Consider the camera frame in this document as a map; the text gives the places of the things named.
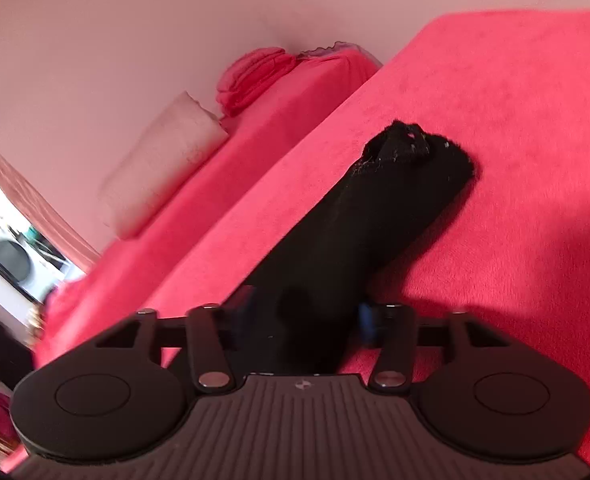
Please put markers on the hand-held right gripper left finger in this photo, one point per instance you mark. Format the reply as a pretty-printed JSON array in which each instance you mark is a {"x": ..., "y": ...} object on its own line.
[{"x": 205, "y": 345}]

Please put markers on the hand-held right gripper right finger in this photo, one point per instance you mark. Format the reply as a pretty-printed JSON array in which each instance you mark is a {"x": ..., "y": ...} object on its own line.
[{"x": 367, "y": 321}]

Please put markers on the black knit pants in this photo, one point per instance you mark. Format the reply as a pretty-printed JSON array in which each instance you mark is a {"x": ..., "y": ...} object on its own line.
[{"x": 375, "y": 220}]

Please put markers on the pale pink pillow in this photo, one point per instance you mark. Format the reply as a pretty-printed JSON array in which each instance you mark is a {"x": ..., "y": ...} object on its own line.
[{"x": 165, "y": 165}]

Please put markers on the pink covered bed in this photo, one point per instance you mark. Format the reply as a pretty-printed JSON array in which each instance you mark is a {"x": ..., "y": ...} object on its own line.
[{"x": 255, "y": 160}]

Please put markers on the white washing machine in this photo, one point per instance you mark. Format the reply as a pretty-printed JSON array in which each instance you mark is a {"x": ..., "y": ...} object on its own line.
[{"x": 10, "y": 262}]

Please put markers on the pink curtain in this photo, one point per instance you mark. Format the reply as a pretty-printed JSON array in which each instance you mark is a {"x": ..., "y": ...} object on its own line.
[{"x": 40, "y": 205}]

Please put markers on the pink folded cloth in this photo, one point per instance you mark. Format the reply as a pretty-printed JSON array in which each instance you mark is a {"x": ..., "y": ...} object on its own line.
[{"x": 255, "y": 77}]

